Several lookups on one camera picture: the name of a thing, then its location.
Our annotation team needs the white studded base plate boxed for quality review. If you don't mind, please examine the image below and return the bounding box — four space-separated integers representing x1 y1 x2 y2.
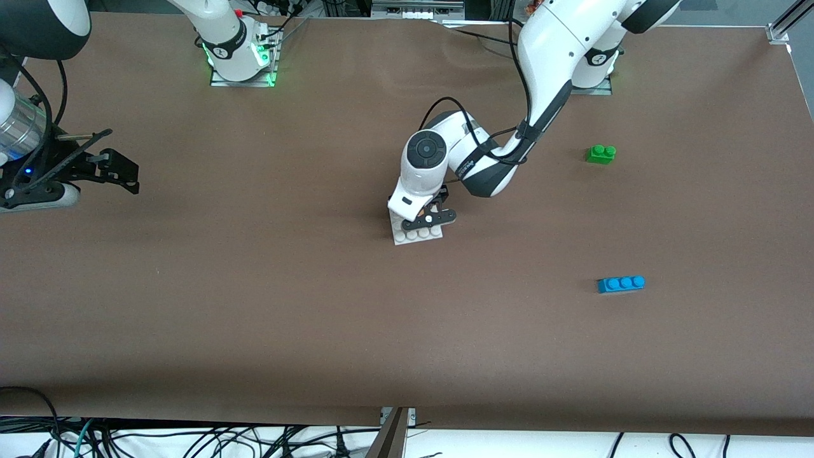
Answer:
389 213 444 246

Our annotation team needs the blue three-stud block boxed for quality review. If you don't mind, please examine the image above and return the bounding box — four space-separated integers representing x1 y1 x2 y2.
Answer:
597 275 646 295

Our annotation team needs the brown table cover sheet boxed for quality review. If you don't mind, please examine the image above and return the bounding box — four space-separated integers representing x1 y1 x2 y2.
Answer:
0 11 814 440

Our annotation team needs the dark support beam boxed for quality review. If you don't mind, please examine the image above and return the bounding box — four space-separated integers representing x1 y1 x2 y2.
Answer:
365 407 408 458

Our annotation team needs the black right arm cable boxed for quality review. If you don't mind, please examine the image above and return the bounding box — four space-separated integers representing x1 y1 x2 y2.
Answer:
16 60 68 154

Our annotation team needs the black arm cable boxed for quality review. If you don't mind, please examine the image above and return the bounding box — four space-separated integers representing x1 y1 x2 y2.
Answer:
16 60 68 154
417 19 542 167

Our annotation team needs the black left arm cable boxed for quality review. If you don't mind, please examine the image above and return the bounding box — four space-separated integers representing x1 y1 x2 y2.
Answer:
417 19 542 167

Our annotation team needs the long black table cable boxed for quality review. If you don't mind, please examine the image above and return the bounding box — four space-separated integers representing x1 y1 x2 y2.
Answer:
445 25 520 49

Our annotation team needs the aluminium frame rail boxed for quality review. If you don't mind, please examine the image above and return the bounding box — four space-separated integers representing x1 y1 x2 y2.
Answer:
371 0 466 21

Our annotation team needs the silver table edge bracket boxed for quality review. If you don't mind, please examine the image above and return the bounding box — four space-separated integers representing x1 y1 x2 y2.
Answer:
380 407 417 428

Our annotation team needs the black looped floor cable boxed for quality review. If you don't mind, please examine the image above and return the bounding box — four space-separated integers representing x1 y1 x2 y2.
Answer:
0 385 62 458

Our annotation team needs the teal floor cable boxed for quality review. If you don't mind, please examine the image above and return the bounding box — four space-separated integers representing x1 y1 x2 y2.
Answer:
73 419 95 458

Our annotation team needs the aluminium frame corner bracket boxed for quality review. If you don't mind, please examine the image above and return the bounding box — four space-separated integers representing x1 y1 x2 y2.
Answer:
768 0 814 45

